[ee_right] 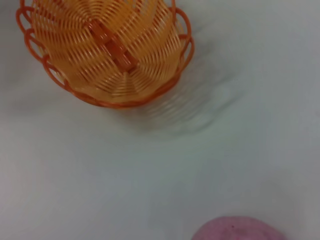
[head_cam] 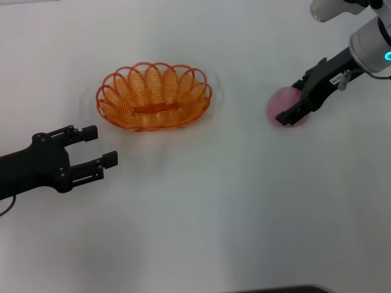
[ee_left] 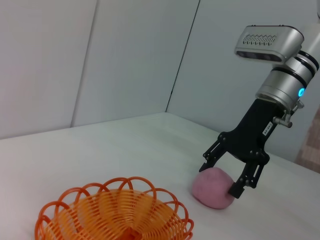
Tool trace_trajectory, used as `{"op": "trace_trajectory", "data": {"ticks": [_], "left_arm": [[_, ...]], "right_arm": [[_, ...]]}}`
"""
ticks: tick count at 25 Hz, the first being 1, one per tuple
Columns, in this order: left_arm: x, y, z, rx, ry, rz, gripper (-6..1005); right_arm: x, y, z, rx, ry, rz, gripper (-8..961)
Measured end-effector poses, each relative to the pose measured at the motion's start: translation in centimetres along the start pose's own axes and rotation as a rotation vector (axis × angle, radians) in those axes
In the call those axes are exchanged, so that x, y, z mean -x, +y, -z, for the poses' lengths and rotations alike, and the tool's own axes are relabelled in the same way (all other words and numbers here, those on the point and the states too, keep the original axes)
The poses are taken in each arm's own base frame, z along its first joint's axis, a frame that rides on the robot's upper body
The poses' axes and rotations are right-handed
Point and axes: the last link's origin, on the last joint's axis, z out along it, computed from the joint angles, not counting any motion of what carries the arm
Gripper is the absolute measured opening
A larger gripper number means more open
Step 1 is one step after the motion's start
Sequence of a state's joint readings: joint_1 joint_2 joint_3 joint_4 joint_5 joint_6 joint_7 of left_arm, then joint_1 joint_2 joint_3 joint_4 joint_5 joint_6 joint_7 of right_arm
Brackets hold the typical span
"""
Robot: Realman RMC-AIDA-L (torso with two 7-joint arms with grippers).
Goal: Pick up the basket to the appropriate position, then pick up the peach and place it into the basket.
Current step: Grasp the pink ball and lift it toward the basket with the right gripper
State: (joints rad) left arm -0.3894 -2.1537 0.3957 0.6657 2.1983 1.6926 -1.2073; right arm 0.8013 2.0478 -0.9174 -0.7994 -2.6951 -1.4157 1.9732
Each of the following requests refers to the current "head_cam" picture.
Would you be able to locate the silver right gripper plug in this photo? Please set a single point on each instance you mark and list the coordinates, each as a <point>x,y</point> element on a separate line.
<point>343,80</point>

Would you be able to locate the dark rounded robot base edge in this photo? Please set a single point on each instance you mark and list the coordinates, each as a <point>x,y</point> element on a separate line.
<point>284,290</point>

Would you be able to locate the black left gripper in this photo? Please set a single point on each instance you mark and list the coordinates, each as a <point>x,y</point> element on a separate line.
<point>36,168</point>

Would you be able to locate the pink peach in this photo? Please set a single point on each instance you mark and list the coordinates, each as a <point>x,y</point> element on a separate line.
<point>281,102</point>

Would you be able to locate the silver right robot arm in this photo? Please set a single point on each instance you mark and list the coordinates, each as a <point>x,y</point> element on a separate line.
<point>369,42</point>

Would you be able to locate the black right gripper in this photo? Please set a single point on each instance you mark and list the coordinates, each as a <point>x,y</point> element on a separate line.
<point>323,82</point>

